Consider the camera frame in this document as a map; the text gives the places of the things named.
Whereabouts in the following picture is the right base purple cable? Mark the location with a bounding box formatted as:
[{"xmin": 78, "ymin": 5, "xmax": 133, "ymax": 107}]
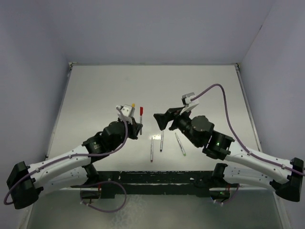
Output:
[{"xmin": 213, "ymin": 183, "xmax": 241, "ymax": 206}]

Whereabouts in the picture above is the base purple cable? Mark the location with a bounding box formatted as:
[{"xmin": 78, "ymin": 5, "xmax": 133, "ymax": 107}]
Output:
[
  {"xmin": 213, "ymin": 183, "xmax": 241, "ymax": 206},
  {"xmin": 80, "ymin": 179, "xmax": 127, "ymax": 212}
]

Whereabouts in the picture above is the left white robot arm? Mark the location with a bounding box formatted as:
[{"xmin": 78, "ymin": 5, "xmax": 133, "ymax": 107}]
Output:
[{"xmin": 3, "ymin": 118, "xmax": 143, "ymax": 209}]

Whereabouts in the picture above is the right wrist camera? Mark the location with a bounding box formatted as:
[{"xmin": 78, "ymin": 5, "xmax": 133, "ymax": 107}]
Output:
[{"xmin": 180, "ymin": 92, "xmax": 199, "ymax": 114}]

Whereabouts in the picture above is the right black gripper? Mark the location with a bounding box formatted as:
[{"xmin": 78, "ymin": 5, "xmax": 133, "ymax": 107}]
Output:
[{"xmin": 153, "ymin": 105, "xmax": 201, "ymax": 146}]

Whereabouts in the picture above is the blue pen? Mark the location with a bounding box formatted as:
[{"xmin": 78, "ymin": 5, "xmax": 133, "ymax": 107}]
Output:
[{"xmin": 160, "ymin": 130, "xmax": 164, "ymax": 152}]

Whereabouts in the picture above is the red pen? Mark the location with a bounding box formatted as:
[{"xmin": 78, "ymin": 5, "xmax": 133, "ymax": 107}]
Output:
[{"xmin": 140, "ymin": 116, "xmax": 143, "ymax": 135}]

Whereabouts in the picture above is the green pen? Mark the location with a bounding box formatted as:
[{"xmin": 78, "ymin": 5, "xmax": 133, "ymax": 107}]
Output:
[{"xmin": 175, "ymin": 133, "xmax": 186, "ymax": 156}]

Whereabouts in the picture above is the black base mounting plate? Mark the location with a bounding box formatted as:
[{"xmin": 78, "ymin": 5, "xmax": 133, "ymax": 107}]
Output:
[{"xmin": 81, "ymin": 171, "xmax": 228, "ymax": 198}]

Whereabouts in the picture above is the pink pen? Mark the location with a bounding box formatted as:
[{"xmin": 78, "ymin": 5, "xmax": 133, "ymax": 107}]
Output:
[{"xmin": 150, "ymin": 138, "xmax": 153, "ymax": 163}]

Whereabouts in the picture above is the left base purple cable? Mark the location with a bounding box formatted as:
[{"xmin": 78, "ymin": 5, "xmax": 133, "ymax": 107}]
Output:
[{"xmin": 80, "ymin": 179, "xmax": 127, "ymax": 212}]

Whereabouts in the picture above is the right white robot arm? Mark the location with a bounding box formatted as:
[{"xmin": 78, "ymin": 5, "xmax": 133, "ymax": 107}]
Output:
[{"xmin": 153, "ymin": 108, "xmax": 304, "ymax": 202}]

